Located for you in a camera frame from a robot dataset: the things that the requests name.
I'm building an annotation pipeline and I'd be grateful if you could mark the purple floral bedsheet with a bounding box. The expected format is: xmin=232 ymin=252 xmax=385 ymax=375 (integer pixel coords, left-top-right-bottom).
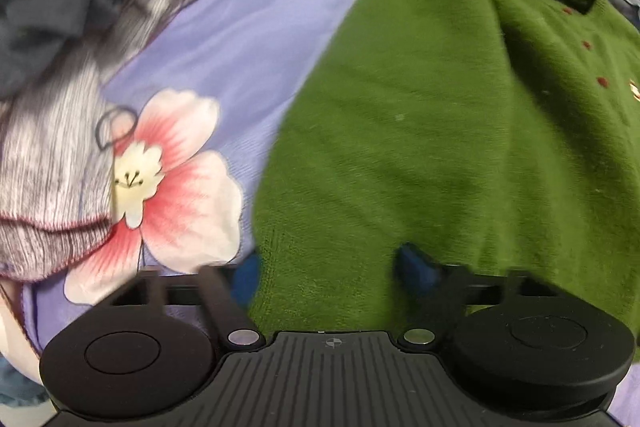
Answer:
xmin=0 ymin=0 xmax=640 ymax=427

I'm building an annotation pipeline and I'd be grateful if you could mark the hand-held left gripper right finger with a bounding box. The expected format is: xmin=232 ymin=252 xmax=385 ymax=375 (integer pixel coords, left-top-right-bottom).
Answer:
xmin=396 ymin=243 xmax=557 ymax=351

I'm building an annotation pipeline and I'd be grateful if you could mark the green knit sweater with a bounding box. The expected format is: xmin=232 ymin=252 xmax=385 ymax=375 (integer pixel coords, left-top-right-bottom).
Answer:
xmin=247 ymin=0 xmax=640 ymax=364

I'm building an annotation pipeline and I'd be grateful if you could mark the grey striped garment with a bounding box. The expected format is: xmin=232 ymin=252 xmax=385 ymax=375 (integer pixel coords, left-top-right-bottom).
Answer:
xmin=0 ymin=0 xmax=281 ymax=284

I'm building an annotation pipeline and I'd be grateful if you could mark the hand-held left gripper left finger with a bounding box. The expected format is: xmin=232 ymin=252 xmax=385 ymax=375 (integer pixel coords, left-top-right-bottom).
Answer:
xmin=106 ymin=253 xmax=262 ymax=351

